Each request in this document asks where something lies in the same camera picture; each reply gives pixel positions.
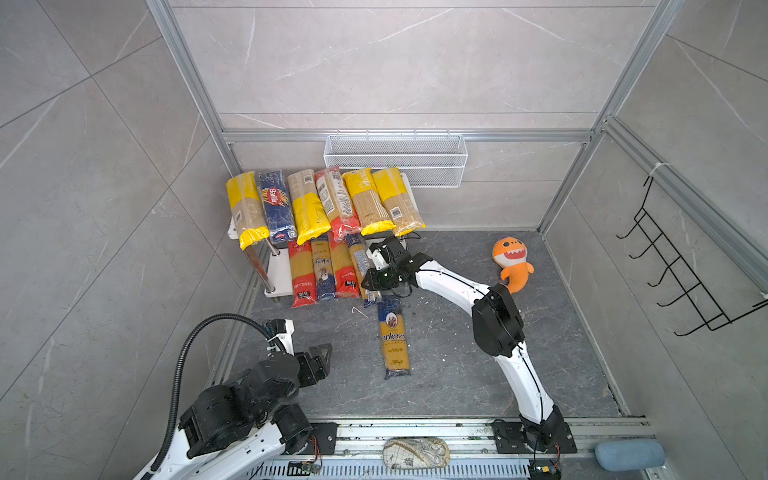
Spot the clear blue spaghetti bag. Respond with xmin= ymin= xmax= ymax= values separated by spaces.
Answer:
xmin=345 ymin=233 xmax=382 ymax=308

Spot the yellow spaghetti bag with barcode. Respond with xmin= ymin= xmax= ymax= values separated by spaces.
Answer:
xmin=372 ymin=167 xmax=425 ymax=237

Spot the yellow wholewheat spaghetti bag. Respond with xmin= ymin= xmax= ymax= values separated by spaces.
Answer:
xmin=342 ymin=168 xmax=395 ymax=236

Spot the blue yellow Ankara pasta bag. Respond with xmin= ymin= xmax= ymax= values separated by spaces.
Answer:
xmin=377 ymin=296 xmax=411 ymax=380

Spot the dark blue pasta bag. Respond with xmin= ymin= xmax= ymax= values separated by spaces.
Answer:
xmin=310 ymin=235 xmax=336 ymax=302

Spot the red yellow spaghetti bag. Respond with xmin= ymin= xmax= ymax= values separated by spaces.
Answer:
xmin=288 ymin=241 xmax=317 ymax=308

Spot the tan yellow pasta bag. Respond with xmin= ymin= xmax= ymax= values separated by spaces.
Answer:
xmin=287 ymin=169 xmax=331 ymax=245

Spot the red spaghetti bag with label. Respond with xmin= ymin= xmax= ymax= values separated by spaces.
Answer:
xmin=314 ymin=167 xmax=362 ymax=243

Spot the blue Barilla spaghetti box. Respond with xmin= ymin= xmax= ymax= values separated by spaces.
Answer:
xmin=258 ymin=170 xmax=298 ymax=244

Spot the long yellow spaghetti bag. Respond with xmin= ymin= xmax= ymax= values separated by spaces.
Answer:
xmin=226 ymin=171 xmax=270 ymax=250

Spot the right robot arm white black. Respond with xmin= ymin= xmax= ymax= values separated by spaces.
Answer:
xmin=362 ymin=236 xmax=577 ymax=454

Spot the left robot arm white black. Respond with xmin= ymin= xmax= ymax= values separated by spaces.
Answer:
xmin=136 ymin=344 xmax=332 ymax=479

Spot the white two-tier shelf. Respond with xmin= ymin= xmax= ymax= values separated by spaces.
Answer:
xmin=227 ymin=172 xmax=420 ymax=300

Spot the orange shark plush toy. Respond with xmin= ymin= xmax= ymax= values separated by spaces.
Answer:
xmin=492 ymin=237 xmax=535 ymax=294

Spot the patterned cloth pouch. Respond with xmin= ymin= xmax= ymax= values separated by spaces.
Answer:
xmin=382 ymin=437 xmax=451 ymax=470

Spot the blue grey foam roll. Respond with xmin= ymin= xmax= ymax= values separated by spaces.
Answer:
xmin=594 ymin=438 xmax=666 ymax=472

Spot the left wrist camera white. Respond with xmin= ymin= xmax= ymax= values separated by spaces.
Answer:
xmin=265 ymin=319 xmax=294 ymax=355

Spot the white wire mesh basket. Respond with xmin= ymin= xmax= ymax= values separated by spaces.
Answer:
xmin=323 ymin=133 xmax=468 ymax=188

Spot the left black corrugated cable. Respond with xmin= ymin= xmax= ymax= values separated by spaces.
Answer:
xmin=148 ymin=313 xmax=271 ymax=472

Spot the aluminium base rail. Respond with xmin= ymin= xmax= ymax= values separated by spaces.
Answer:
xmin=232 ymin=418 xmax=657 ymax=479

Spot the black wire hook rack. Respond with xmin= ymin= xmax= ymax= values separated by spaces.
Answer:
xmin=616 ymin=176 xmax=767 ymax=338

